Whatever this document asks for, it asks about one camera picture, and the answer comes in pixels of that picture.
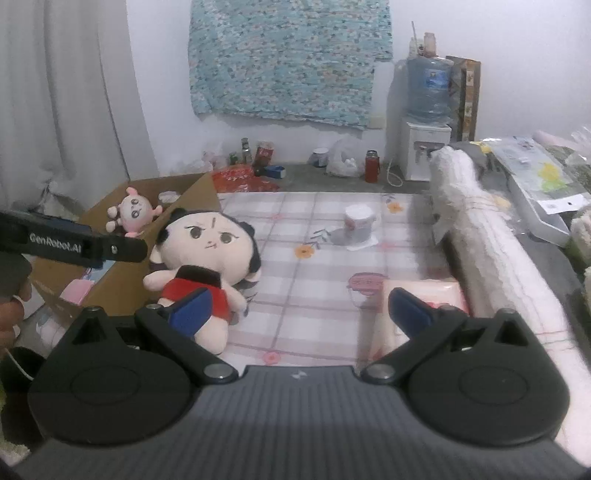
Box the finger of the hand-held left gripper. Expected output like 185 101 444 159
0 210 148 268

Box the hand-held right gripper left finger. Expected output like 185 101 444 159
67 286 238 384

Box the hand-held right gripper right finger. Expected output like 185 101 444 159
360 286 529 384

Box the cardboard box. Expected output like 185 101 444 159
30 172 222 324

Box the pink white tissue pack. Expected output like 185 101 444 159
369 277 472 365

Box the pink plush doll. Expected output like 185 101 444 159
106 186 163 238

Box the pink towel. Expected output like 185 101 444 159
61 276 100 306

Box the black-haired plush doll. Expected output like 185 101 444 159
142 208 263 356

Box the white red round container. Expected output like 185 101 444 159
344 205 377 243

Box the person's left hand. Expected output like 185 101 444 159
0 281 33 349

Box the rolled white fluffy blanket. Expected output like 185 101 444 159
427 145 591 384

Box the pink checked bed sheet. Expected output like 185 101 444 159
217 191 462 370

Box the black bag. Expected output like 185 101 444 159
0 348 47 446

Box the red snack bag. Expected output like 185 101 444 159
212 166 280 193

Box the white water dispenser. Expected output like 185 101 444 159
399 117 452 182

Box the white plastic bag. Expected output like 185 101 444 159
325 137 363 177

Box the white curtain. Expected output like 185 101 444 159
0 0 160 217

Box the clear flat plastic package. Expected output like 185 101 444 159
480 135 591 241

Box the wrapped upright panel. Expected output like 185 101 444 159
445 55 482 143

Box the blue water bottle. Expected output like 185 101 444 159
406 54 455 126

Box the thin white cable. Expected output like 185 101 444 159
7 351 35 381

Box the floral wall cloth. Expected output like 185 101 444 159
188 0 393 132

